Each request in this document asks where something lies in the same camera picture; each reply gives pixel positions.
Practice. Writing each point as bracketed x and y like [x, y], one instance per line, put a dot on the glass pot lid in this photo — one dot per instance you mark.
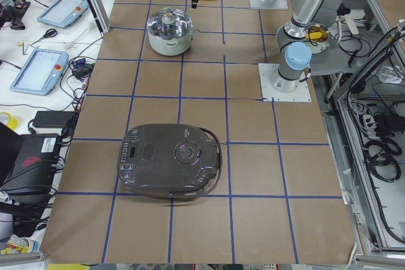
[169, 23]

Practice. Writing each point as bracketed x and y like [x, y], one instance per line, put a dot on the pale green electric pot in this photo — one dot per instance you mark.
[171, 47]

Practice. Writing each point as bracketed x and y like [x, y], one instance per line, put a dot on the blue teach pendant far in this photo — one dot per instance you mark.
[63, 13]

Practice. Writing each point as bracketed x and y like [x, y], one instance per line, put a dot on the blue teach pendant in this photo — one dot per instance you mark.
[41, 72]
[63, 13]

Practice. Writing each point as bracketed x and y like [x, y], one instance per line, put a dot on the steel bowl on chair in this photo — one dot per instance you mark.
[317, 38]

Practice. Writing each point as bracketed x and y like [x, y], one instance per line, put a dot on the blue teach pendant near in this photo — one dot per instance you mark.
[41, 72]

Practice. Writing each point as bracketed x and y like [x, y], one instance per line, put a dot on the black power adapter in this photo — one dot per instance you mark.
[52, 119]

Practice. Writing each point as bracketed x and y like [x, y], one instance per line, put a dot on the yellow tape roll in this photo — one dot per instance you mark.
[9, 120]

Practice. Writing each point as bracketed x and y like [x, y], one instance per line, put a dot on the black box red logo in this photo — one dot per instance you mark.
[28, 163]

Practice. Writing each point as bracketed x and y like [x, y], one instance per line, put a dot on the black handled scissors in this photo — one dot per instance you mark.
[49, 33]

